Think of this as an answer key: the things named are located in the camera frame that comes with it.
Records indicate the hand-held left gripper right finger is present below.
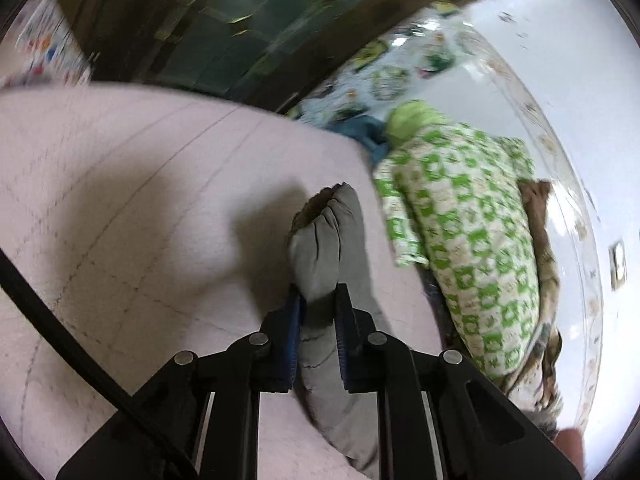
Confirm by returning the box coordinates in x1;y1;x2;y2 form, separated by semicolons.
333;282;584;480

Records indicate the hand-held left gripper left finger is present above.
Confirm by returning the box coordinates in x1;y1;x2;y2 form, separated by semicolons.
56;282;307;480

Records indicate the grey padded jacket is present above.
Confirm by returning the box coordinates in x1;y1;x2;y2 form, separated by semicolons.
286;182;397;480

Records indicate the green white patterned pillow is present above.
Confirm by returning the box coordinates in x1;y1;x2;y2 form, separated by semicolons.
374;122;543;378

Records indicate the beige floral fleece blanket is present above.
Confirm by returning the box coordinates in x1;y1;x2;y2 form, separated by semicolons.
500;232;566;413

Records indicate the blue cloth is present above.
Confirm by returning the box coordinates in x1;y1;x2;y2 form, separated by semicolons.
336;114;393;163

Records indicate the light green pillow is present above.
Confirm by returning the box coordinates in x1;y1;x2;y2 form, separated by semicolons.
384;100;448;145

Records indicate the brown fleece cloth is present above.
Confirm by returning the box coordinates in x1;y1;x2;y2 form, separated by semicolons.
517;179;552;246

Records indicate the light blue patterned plastic bag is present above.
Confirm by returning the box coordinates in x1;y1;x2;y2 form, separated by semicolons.
292;1;501;128

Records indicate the dark glass-door cabinet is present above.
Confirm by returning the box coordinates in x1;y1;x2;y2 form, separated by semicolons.
50;0;441;113

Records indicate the colourful printed white cloth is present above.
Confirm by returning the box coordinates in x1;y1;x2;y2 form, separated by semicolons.
0;0;95;88

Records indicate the black cable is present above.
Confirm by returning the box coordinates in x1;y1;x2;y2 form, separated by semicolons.
0;249;197;480

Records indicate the beige wall switch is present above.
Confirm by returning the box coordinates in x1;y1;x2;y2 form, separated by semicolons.
608;241;628;291

